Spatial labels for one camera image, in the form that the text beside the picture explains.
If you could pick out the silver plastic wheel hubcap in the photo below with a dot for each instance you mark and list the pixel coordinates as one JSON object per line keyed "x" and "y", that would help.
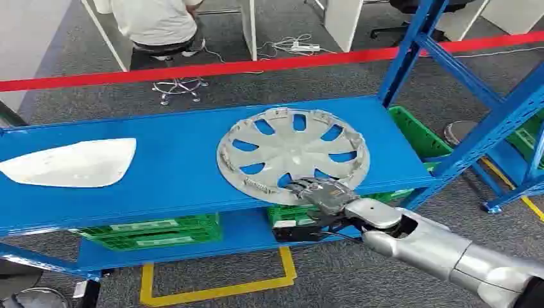
{"x": 293, "y": 153}

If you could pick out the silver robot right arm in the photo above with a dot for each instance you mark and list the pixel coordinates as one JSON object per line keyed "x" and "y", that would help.
{"x": 425, "y": 246}

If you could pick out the blue metal shelf rack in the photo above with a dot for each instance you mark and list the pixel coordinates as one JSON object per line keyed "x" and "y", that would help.
{"x": 170, "y": 144}
{"x": 508, "y": 165}

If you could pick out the red barrier belt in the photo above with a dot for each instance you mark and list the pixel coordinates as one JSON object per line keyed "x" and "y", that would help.
{"x": 212, "y": 68}

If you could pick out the white power strip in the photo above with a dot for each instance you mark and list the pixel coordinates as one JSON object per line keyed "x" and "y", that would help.
{"x": 305, "y": 47}

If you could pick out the chrome base stool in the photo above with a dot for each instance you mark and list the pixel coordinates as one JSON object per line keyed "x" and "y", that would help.
{"x": 178, "y": 87}

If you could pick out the yellow floor tape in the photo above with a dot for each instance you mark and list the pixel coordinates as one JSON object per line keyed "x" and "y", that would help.
{"x": 531, "y": 204}
{"x": 212, "y": 293}

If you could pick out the person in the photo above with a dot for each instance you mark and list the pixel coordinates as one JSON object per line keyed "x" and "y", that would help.
{"x": 153, "y": 21}

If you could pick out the round grey stool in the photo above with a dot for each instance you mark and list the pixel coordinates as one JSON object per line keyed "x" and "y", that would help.
{"x": 29, "y": 297}
{"x": 459, "y": 131}

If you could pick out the white plastic car panel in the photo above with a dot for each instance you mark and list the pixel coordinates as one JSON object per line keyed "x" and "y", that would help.
{"x": 72, "y": 163}

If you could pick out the black office chair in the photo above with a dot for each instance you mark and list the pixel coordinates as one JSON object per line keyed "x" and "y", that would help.
{"x": 408, "y": 5}

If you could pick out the white partition panel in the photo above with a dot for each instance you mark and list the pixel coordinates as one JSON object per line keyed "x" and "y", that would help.
{"x": 25, "y": 42}

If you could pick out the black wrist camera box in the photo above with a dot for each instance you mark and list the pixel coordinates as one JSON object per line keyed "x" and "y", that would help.
{"x": 297, "y": 234}

